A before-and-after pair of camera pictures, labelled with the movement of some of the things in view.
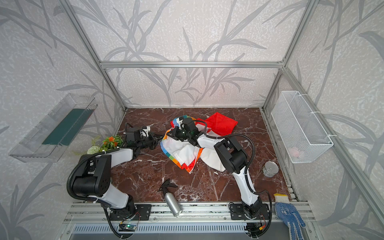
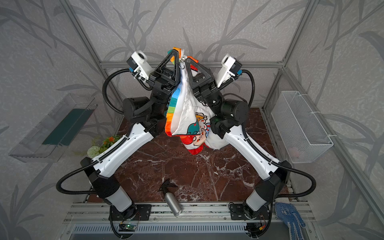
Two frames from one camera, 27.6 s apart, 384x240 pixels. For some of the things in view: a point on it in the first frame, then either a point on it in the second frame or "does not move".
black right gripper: (179, 133) to (205, 88)
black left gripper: (150, 140) to (163, 81)
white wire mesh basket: (303, 136) does not move
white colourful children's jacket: (186, 156) to (187, 117)
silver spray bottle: (170, 198) does not move
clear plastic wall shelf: (49, 142) does not move
